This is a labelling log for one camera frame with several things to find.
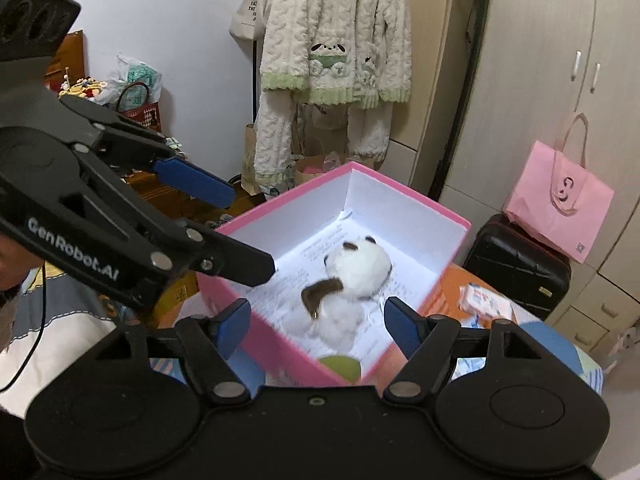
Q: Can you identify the white panda plush toy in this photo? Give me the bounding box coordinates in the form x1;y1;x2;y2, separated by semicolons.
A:
300;235;393;316

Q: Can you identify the white mesh bath pouf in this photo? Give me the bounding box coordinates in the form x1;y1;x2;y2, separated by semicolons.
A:
282;296;364;353

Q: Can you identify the green makeup sponge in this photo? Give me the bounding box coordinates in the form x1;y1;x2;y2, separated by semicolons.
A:
319;354;361;385

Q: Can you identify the beige canvas tote bag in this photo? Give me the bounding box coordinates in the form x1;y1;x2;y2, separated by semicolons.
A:
229;0;272;41

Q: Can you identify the beige three-door wardrobe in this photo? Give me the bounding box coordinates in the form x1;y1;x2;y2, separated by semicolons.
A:
390;0;639;367

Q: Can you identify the patchwork quilt bedspread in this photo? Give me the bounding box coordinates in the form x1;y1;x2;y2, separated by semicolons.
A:
144;263;606;396

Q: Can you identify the black suitcase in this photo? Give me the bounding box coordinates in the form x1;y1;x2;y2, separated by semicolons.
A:
463;214;572;321

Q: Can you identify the cream fuzzy cardigan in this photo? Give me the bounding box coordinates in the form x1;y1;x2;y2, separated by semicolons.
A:
254;0;412;196

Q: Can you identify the brown paper bag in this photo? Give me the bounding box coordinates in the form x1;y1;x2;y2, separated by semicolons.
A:
241;124;348;196

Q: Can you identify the black clothes rack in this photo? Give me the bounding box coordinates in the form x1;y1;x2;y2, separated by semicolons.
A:
249;0;494;201

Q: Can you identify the small white wipes pack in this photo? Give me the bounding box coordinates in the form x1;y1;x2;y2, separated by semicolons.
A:
458;284;515;321

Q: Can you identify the pink storage box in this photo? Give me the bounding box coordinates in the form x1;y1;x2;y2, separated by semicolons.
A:
198;162;471;389

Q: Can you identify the pink tote bag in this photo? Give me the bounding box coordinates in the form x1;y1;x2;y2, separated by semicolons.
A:
502;134;614;263

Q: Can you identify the printed paper sheet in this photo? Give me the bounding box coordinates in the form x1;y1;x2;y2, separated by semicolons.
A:
245;221;436;374

